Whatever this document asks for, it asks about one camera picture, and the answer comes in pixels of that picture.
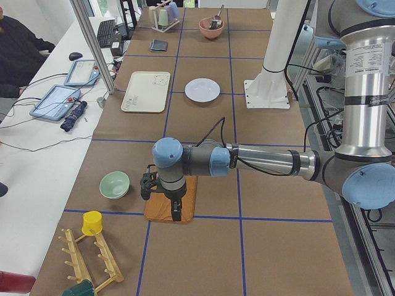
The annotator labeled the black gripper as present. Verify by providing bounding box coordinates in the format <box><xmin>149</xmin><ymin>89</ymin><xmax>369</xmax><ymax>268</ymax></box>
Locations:
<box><xmin>162</xmin><ymin>182</ymin><xmax>186</xmax><ymax>221</ymax></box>

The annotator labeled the white round plate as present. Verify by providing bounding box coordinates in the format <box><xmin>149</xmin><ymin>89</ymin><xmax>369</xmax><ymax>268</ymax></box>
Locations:
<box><xmin>185</xmin><ymin>78</ymin><xmax>220</xmax><ymax>102</ymax></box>

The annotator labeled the cream bear print tray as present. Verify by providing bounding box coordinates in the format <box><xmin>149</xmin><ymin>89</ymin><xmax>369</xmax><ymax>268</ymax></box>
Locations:
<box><xmin>120</xmin><ymin>71</ymin><xmax>171</xmax><ymax>113</ymax></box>

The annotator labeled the brown wooden cutting board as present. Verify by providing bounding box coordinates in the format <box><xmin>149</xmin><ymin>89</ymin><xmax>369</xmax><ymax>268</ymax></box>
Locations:
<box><xmin>144</xmin><ymin>176</ymin><xmax>198</xmax><ymax>224</ymax></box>

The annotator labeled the light green bowl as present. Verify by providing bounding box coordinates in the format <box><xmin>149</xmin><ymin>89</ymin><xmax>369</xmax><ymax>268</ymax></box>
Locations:
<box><xmin>99</xmin><ymin>171</ymin><xmax>130</xmax><ymax>200</ymax></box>

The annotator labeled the yellow cup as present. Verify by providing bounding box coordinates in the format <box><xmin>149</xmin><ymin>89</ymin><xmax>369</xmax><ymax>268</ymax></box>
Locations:
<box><xmin>81</xmin><ymin>210</ymin><xmax>103</xmax><ymax>236</ymax></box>

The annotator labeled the wooden mug rack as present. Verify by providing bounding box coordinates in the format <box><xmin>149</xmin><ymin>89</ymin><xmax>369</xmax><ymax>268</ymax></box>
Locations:
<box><xmin>58</xmin><ymin>228</ymin><xmax>125</xmax><ymax>295</ymax></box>

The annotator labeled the dark green cup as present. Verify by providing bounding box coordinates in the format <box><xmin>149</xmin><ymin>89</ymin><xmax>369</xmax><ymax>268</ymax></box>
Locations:
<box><xmin>62</xmin><ymin>279</ymin><xmax>95</xmax><ymax>296</ymax></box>

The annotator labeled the small metal clamp foot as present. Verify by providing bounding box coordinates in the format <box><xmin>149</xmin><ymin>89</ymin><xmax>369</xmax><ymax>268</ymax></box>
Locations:
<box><xmin>96</xmin><ymin>97</ymin><xmax>106</xmax><ymax>108</ymax></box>

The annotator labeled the navy folded umbrella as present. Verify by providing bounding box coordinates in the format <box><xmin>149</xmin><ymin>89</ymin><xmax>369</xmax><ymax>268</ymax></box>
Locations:
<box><xmin>60</xmin><ymin>101</ymin><xmax>88</xmax><ymax>132</ymax></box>

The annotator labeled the near teach pendant tablet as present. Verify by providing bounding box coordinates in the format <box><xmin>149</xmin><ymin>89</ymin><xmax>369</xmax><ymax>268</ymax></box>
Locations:
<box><xmin>29</xmin><ymin>84</ymin><xmax>81</xmax><ymax>121</ymax></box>

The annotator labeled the teach pendant tablet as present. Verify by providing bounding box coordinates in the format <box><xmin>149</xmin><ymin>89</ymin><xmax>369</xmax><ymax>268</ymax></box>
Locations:
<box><xmin>64</xmin><ymin>60</ymin><xmax>100</xmax><ymax>87</ymax></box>
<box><xmin>29</xmin><ymin>84</ymin><xmax>81</xmax><ymax>121</ymax></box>

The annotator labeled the grey folded cloth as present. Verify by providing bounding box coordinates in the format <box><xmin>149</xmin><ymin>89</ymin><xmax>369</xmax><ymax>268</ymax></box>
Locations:
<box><xmin>149</xmin><ymin>39</ymin><xmax>168</xmax><ymax>52</ymax></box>

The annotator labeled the far teach pendant tablet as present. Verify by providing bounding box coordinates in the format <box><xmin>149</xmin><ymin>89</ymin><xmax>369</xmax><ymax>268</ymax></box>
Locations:
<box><xmin>64</xmin><ymin>60</ymin><xmax>100</xmax><ymax>87</ymax></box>

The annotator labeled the small black box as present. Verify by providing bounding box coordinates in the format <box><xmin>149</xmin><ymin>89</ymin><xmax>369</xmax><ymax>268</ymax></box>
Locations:
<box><xmin>110</xmin><ymin>41</ymin><xmax>123</xmax><ymax>57</ymax></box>

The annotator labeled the white cup rack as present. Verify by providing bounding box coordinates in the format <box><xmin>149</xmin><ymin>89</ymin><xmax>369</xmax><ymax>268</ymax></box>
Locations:
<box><xmin>149</xmin><ymin>0</ymin><xmax>180</xmax><ymax>33</ymax></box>

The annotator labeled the black computer mouse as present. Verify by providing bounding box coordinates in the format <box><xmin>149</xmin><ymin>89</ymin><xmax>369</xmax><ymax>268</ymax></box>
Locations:
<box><xmin>69</xmin><ymin>52</ymin><xmax>83</xmax><ymax>61</ymax></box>

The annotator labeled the pink bowl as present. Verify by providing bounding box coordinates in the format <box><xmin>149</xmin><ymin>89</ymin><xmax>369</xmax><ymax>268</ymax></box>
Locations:
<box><xmin>199</xmin><ymin>18</ymin><xmax>225</xmax><ymax>39</ymax></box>

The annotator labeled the black keyboard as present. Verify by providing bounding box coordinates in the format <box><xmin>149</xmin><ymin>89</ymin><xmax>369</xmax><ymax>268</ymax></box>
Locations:
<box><xmin>96</xmin><ymin>19</ymin><xmax>115</xmax><ymax>48</ymax></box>

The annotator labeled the metal scoop in bowl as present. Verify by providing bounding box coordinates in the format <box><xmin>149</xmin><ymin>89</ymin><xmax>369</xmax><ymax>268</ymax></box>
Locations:
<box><xmin>209</xmin><ymin>4</ymin><xmax>224</xmax><ymax>30</ymax></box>

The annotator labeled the red cup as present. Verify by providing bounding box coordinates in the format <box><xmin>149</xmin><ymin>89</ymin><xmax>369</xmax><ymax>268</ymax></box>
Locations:
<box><xmin>0</xmin><ymin>271</ymin><xmax>36</xmax><ymax>294</ymax></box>

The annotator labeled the light green hanging cup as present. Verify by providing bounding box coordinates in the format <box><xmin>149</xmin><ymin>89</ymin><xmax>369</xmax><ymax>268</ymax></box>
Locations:
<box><xmin>158</xmin><ymin>9</ymin><xmax>168</xmax><ymax>27</ymax></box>

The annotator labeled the lilac hanging cup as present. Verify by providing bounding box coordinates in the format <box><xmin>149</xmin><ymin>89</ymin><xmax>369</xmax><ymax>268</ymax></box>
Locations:
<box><xmin>167</xmin><ymin>2</ymin><xmax>179</xmax><ymax>20</ymax></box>

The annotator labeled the person in black sweater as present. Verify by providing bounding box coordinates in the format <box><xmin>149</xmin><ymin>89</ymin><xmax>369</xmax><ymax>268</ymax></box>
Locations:
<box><xmin>1</xmin><ymin>12</ymin><xmax>55</xmax><ymax>98</ymax></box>

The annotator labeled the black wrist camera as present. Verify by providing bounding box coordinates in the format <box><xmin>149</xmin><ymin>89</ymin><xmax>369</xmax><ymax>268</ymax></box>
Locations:
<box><xmin>139</xmin><ymin>164</ymin><xmax>159</xmax><ymax>201</ymax></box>

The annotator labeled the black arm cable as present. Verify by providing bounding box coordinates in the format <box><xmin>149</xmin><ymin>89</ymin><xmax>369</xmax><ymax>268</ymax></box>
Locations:
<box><xmin>196</xmin><ymin>116</ymin><xmax>297</xmax><ymax>176</ymax></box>

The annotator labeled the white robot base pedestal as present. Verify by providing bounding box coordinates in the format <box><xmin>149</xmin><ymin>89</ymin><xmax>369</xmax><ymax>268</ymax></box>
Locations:
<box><xmin>244</xmin><ymin>0</ymin><xmax>315</xmax><ymax>109</ymax></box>

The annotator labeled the aluminium side frame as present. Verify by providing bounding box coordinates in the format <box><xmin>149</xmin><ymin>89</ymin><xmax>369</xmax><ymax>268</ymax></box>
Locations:
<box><xmin>296</xmin><ymin>25</ymin><xmax>394</xmax><ymax>295</ymax></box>

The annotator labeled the aluminium frame post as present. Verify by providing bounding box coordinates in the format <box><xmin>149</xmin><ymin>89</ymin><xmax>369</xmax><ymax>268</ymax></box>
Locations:
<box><xmin>70</xmin><ymin>0</ymin><xmax>115</xmax><ymax>94</ymax></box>

